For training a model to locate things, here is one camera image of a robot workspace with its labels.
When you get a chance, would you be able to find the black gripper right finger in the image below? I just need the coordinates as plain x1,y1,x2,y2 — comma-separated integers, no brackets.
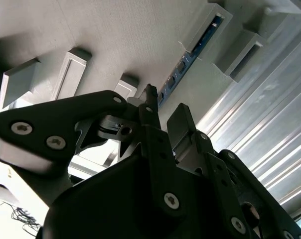
166,103,301,239

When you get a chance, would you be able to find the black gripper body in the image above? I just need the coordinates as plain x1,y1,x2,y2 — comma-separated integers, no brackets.
38,154,256,239

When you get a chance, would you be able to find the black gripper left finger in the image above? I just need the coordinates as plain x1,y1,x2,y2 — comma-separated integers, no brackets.
0,84,188,219

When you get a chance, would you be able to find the blue RAM stick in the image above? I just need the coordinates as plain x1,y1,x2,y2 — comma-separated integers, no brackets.
157,14,227,109

